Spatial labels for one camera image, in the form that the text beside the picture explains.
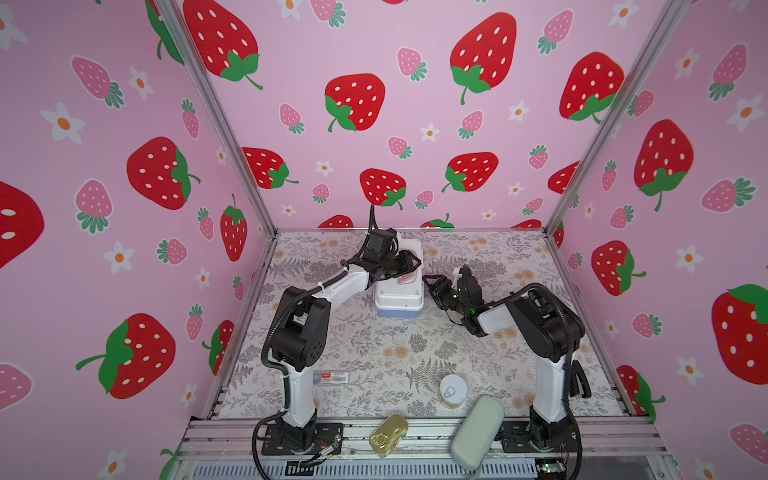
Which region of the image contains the gold sardine tin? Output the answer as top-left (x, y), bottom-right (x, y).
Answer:
top-left (369, 413), bottom-right (409, 457)

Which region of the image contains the white tool box pink handle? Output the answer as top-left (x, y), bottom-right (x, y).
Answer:
top-left (372, 233), bottom-right (424, 319)

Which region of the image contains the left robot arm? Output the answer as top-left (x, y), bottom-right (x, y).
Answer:
top-left (261, 228), bottom-right (425, 445)

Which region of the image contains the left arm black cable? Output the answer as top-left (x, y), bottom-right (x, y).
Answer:
top-left (250, 203), bottom-right (385, 480)

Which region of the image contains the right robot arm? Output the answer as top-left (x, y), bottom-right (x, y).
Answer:
top-left (423, 265), bottom-right (592, 451)

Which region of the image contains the aluminium front rail frame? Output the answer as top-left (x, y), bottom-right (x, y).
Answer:
top-left (168, 417), bottom-right (683, 479)

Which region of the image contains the grey green glasses case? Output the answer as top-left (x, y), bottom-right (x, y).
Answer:
top-left (450, 395), bottom-right (505, 471)

